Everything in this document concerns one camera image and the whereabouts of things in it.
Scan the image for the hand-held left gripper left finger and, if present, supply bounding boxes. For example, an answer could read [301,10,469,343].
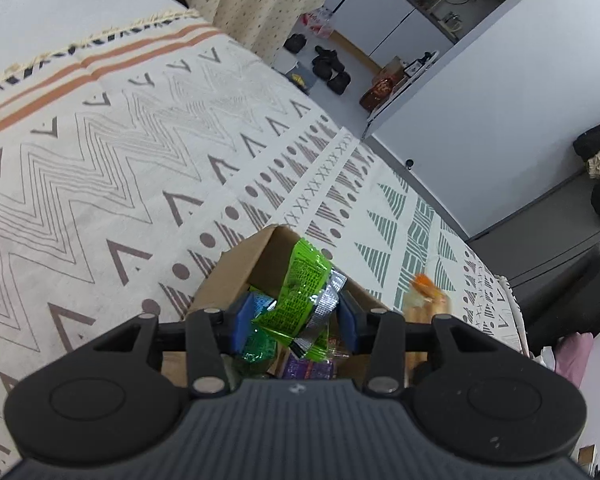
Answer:
[70,292,262,397]

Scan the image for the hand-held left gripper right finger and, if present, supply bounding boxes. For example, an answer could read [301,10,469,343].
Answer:
[339,290,525,395]

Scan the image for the dark green snack packet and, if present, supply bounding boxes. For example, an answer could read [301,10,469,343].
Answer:
[235,332,281,377]

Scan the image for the bright green snack packet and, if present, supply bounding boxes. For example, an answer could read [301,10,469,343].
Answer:
[251,237,348,361]

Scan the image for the purple wafer packet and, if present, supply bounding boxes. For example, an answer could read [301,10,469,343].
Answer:
[282,352,337,381]

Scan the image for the brown cardboard box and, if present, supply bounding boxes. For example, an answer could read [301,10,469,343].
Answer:
[161,225,428,391]

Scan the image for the orange biscuit packet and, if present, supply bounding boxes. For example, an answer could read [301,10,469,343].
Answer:
[402,274,453,326]

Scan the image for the patterned blanket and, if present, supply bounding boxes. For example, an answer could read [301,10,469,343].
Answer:
[0,7,529,480]

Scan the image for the black chair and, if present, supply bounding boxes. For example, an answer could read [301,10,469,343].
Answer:
[509,247,600,357]

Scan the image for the pink cloth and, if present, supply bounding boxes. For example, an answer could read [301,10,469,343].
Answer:
[555,332,595,387]

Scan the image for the pink tissue pack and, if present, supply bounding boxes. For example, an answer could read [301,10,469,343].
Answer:
[300,7,334,39]

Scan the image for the grey kitchen counter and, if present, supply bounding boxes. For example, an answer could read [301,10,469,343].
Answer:
[325,0,506,70]

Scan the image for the black garment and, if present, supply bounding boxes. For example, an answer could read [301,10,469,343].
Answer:
[572,117,600,159]

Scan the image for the white bed sheet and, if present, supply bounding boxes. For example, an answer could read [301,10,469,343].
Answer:
[0,0,188,88]

